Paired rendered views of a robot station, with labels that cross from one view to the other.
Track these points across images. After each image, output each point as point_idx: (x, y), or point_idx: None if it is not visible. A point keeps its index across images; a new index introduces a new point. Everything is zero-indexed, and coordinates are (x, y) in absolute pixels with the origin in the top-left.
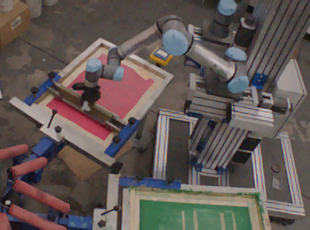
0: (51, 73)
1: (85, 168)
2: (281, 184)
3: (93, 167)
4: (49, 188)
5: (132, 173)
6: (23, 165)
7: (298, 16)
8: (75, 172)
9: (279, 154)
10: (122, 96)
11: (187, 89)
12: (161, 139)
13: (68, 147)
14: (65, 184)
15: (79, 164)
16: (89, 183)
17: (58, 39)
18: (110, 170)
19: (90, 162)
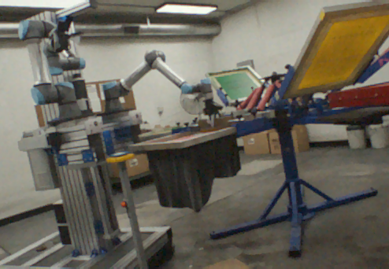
0: (239, 115)
1: (224, 263)
2: (53, 239)
3: (216, 265)
4: (265, 251)
5: (175, 268)
6: (254, 93)
7: None
8: (236, 260)
9: (21, 257)
10: (183, 139)
11: (138, 119)
12: (134, 253)
13: None
14: (248, 256)
15: (231, 265)
16: (223, 259)
17: None
18: (198, 268)
19: (218, 268)
